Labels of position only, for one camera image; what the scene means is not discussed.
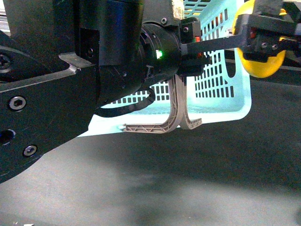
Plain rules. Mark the yellow mango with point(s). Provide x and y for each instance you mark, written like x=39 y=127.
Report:
x=269 y=64

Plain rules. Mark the light blue plastic basket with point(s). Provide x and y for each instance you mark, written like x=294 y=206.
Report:
x=217 y=92

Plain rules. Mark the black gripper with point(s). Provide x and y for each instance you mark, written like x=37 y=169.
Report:
x=274 y=26

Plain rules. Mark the grey basket handle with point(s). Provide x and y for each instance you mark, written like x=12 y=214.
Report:
x=178 y=112

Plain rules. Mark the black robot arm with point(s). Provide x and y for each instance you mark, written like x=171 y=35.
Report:
x=144 y=66

